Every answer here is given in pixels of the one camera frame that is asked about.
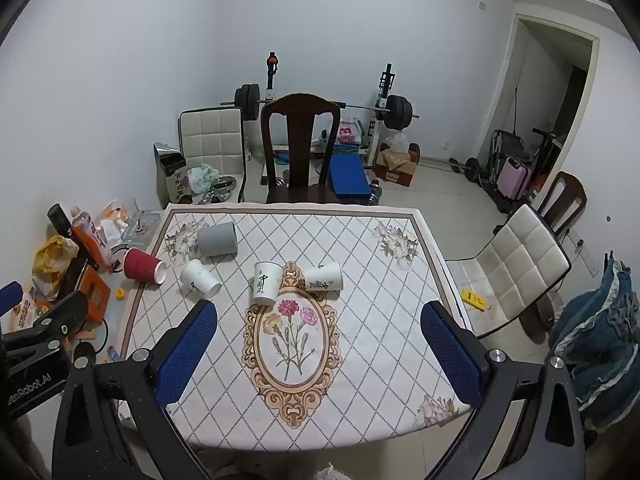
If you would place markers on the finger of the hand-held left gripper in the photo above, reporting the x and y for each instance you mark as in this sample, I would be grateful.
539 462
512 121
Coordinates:
10 299
52 319

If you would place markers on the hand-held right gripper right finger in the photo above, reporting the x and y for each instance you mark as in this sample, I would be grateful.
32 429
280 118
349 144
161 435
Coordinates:
450 355

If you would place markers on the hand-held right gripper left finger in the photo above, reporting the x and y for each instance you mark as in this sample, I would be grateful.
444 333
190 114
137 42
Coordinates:
189 355

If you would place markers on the plain white paper cup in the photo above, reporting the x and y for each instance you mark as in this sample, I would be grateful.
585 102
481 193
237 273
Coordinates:
199 276

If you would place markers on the red ribbed paper cup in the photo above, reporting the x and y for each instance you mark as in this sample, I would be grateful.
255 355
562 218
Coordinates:
142 264

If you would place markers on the white paper cup black print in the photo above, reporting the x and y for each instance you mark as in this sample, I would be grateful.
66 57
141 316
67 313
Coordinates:
325 277
266 284

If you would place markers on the grey paper cup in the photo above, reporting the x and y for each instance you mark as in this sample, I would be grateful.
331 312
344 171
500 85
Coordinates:
217 240

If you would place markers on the orange box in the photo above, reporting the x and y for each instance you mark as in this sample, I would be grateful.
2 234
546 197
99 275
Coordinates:
95 297

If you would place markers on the yellow plastic bag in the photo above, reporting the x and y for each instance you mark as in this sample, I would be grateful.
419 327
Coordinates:
50 265

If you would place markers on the small yellow box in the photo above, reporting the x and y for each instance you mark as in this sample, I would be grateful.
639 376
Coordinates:
475 300

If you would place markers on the orange bottle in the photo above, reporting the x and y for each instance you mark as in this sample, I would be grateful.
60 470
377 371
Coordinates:
90 240

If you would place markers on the floral printed tablecloth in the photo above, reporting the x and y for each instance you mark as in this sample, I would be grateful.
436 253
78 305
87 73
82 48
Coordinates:
360 360

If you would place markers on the crumpled white bag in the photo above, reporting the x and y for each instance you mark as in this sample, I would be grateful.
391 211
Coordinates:
111 222

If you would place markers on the white padded chair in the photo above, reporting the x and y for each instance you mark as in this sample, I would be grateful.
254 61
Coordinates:
515 260
210 135

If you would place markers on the clear glass tray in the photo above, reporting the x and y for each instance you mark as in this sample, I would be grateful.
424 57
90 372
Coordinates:
142 227

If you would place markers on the blue denim cushions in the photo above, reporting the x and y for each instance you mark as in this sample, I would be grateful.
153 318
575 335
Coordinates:
600 340

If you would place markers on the steel bowl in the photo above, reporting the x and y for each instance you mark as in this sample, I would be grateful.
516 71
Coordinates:
223 190

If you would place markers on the tall printed white box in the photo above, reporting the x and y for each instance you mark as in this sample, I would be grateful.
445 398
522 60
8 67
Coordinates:
172 180

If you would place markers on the green and white plastic bag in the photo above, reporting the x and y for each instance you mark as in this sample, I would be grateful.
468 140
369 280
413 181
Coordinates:
202 176

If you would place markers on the pink suitcase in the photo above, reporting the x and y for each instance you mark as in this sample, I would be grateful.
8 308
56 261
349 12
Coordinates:
515 178

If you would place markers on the brown cardboard box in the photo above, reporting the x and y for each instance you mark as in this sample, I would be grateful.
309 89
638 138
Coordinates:
400 172

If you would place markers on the small black barbell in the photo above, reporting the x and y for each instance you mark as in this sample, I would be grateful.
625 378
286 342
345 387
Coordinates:
470 165

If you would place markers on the dark wooden chair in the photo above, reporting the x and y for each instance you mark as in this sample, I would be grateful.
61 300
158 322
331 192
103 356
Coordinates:
300 125
575 195

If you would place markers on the blue bench pad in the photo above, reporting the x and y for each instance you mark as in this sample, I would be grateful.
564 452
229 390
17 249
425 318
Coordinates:
350 175

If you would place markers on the black folded trolley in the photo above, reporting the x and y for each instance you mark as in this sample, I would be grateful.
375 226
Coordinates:
505 150

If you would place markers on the black kick scooter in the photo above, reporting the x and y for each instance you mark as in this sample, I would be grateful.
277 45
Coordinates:
545 145

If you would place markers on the pink printed bag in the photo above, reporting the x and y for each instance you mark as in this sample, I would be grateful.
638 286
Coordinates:
349 132

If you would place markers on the barbell with black plates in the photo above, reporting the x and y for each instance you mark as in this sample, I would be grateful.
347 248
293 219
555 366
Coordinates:
400 109

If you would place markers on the white weight rack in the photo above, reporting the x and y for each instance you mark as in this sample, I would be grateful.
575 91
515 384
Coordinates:
385 85

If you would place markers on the white door frame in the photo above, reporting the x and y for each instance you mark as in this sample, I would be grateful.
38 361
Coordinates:
505 85

